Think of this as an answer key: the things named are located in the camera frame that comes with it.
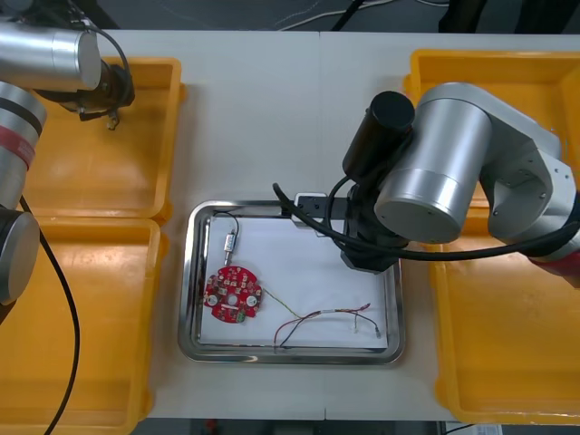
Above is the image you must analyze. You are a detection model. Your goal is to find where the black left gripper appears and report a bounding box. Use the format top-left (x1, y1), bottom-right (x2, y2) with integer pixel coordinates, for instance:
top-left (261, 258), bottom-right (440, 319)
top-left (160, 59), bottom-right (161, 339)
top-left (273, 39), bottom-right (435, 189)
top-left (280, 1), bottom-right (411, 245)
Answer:
top-left (37, 87), bottom-right (133, 122)

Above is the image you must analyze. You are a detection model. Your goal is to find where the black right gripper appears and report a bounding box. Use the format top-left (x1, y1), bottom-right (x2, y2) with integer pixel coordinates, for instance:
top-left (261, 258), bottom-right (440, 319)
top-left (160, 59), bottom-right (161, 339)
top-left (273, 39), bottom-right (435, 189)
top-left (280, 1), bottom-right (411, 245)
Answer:
top-left (339, 180), bottom-right (402, 274)

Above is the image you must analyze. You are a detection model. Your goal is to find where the round red circuit board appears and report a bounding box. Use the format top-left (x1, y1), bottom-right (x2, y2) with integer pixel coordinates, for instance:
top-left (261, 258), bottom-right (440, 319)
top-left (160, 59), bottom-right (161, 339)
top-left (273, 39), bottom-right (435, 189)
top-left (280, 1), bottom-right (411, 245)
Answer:
top-left (203, 266), bottom-right (266, 324)

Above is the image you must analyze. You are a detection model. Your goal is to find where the white sheet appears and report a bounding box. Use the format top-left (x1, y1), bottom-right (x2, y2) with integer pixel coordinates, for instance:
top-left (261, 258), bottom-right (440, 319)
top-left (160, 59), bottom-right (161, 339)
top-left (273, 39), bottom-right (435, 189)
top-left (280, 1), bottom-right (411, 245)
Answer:
top-left (198, 215), bottom-right (392, 351)

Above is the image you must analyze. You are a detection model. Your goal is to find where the yellow-orange plastic bin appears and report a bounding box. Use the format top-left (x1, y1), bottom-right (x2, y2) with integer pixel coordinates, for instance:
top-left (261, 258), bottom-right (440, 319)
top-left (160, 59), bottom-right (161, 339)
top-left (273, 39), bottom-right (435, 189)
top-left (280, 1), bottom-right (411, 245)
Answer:
top-left (21, 55), bottom-right (188, 224)
top-left (427, 212), bottom-right (580, 428)
top-left (0, 216), bottom-right (165, 430)
top-left (401, 48), bottom-right (580, 227)

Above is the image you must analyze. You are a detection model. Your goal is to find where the steel tray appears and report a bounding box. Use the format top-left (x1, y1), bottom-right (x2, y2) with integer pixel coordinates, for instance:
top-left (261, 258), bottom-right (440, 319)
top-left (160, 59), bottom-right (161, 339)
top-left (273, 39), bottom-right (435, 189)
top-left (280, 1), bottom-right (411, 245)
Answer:
top-left (177, 198), bottom-right (406, 366)

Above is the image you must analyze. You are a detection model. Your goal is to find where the red black green-yellow wire harness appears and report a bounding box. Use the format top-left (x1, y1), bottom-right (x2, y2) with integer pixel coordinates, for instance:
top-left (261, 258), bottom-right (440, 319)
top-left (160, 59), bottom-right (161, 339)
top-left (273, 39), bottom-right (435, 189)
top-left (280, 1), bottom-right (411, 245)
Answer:
top-left (261, 287), bottom-right (387, 351)

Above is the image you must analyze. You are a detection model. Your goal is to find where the metal solenoid with black cable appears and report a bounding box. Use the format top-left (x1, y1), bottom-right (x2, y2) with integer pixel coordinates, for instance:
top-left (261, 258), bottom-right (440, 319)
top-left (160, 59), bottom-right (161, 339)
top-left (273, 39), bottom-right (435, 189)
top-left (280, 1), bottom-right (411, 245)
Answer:
top-left (212, 209), bottom-right (245, 266)

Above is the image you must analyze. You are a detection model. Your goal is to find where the white cable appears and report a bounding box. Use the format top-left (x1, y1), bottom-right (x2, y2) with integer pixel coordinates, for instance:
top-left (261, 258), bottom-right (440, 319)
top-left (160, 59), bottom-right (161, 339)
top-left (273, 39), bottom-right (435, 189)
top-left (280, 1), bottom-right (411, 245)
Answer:
top-left (275, 0), bottom-right (450, 30)

